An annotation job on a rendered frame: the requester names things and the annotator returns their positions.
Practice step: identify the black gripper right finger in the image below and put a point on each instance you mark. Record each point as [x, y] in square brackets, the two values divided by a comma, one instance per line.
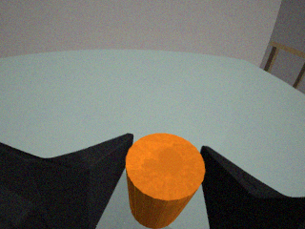
[236, 200]

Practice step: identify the orange tapered knob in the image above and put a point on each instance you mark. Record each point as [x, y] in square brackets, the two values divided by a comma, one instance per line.
[163, 173]

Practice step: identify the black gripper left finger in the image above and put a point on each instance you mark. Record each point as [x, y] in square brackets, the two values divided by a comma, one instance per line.
[70, 191]

